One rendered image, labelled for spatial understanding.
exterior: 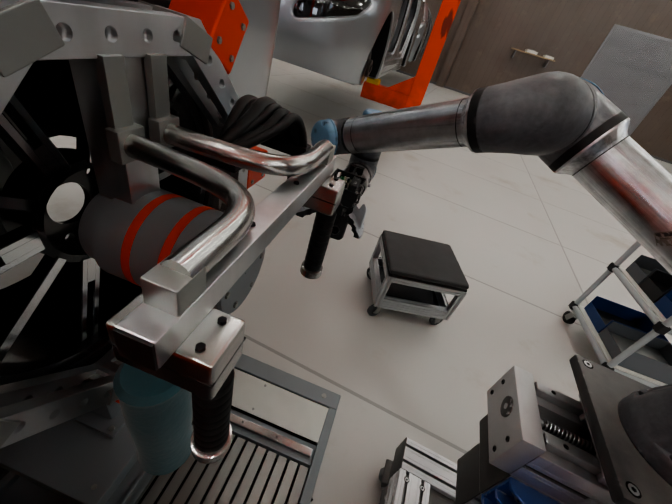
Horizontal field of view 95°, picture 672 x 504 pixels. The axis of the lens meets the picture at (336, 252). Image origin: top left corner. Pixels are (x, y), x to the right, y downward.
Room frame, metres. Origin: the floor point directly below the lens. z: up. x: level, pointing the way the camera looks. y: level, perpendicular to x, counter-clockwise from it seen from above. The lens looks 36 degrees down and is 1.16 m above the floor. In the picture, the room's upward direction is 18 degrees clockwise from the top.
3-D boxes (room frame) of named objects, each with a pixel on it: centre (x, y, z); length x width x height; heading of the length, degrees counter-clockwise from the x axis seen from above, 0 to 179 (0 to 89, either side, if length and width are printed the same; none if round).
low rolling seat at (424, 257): (1.34, -0.43, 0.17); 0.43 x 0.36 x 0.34; 99
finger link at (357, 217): (0.57, -0.03, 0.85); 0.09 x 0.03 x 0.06; 26
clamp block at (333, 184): (0.48, 0.07, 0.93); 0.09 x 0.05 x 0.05; 84
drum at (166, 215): (0.33, 0.22, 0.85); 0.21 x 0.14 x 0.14; 84
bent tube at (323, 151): (0.42, 0.16, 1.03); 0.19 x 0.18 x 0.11; 84
